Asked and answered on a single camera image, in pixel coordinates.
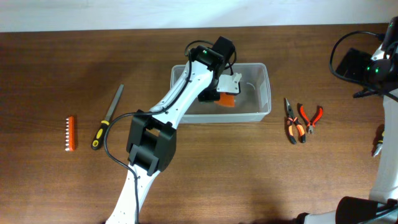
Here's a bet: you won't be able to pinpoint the orange scraper wooden handle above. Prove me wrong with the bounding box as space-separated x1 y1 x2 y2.
215 93 235 108

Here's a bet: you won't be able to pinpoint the small red cutting pliers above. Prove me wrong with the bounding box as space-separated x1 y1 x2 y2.
297 103 323 134

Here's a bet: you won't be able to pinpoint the long nose pliers orange black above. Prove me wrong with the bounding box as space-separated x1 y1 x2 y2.
284 98 306 144

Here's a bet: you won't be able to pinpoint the file black yellow handle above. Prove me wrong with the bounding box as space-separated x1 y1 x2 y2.
91 84 124 151

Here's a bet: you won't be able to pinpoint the screwdriver black yellow handle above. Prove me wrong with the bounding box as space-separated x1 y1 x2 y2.
372 131 384 157

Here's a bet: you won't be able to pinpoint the clear plastic container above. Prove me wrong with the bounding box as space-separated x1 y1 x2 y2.
180 63 271 124

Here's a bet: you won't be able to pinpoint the orange screwdriver bit holder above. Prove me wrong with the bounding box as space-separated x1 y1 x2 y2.
65 116 76 151

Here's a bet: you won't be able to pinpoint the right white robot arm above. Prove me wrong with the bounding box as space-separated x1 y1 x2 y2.
293 17 397 224

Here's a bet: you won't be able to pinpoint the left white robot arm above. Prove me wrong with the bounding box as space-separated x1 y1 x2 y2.
107 37 241 223

